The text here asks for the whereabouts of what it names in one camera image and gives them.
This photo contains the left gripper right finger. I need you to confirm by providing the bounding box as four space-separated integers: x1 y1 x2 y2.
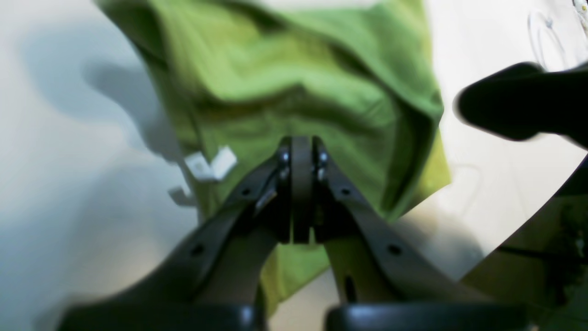
303 136 529 331

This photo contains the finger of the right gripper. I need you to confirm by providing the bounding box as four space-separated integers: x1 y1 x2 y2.
454 62 588 149

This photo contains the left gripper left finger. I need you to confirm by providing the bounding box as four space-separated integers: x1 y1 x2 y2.
57 137 303 331

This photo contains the green t-shirt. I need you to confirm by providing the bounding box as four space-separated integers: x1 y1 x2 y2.
94 0 453 318

